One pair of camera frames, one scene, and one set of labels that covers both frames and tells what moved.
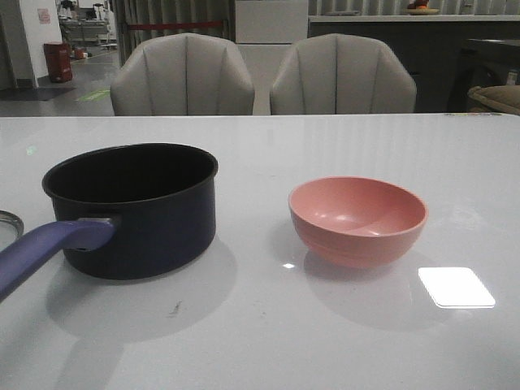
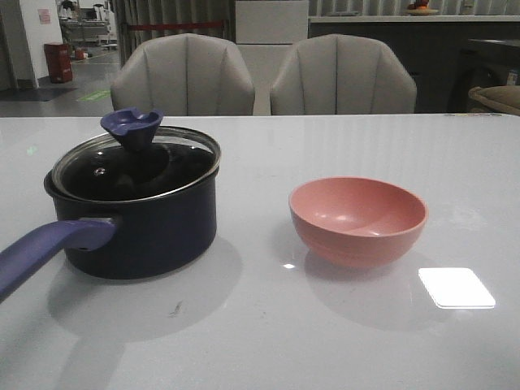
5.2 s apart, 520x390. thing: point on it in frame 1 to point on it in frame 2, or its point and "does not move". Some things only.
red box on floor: (58, 61) does not move
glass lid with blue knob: (10, 218) to (141, 160)
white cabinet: (266, 32) does not move
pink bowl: (357, 222) does not move
